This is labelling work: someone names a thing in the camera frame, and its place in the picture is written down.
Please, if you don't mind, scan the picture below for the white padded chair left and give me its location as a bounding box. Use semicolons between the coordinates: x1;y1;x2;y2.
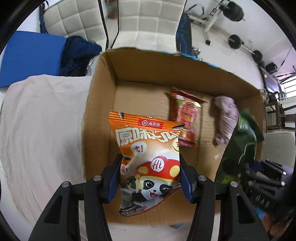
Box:
43;0;109;50

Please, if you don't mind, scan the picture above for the grey office chair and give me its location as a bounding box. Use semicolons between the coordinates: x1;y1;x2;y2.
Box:
262;131;295;168

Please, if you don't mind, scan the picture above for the grey table cloth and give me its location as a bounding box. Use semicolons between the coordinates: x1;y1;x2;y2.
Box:
0;74;193;241

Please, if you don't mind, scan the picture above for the black tripod stand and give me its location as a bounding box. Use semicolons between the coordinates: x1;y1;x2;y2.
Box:
275;47;295;81

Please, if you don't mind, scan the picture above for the chrome dumbbell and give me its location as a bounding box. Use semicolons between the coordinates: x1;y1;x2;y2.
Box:
192;47;201;57

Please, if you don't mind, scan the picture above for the white padded chair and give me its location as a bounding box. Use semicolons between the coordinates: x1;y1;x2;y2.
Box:
111;0;186;53
43;0;109;50

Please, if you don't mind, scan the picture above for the blue foam mat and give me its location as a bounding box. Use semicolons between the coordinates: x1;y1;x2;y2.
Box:
1;31;66;88

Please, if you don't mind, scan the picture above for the barbell on rack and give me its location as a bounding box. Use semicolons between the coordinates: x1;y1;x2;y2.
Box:
222;1;244;22

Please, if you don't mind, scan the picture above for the black blue bench pad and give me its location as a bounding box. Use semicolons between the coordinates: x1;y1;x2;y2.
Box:
176;13;192;55

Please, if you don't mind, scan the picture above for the red floral snack packet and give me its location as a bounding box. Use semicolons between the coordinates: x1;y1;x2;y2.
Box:
167;88;206;147

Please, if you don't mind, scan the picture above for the dark blue cloth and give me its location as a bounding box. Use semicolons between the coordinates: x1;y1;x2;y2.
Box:
59;36;102;77

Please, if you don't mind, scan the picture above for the brown wooden chair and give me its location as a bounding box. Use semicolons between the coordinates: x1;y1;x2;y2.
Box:
264;101;295;131

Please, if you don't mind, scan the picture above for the green snack packet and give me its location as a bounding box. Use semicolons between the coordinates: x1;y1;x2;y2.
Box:
214;109;264;184

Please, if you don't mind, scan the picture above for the black speaker box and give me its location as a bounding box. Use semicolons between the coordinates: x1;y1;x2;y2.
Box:
265;62;278;75

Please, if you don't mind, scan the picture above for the white padded chair right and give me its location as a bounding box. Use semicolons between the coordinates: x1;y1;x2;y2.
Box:
111;0;186;53

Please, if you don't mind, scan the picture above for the floor barbell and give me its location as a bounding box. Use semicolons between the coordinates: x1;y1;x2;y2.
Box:
228;35;263;64

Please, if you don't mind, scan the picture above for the orange panda snack packet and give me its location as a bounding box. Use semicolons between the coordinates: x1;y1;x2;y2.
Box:
108;110;184;217

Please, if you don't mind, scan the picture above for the purple towel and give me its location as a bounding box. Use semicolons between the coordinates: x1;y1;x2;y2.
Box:
214;95;239;146

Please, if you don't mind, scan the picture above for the open cardboard box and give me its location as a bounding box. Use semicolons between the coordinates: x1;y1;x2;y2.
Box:
81;47;266;227

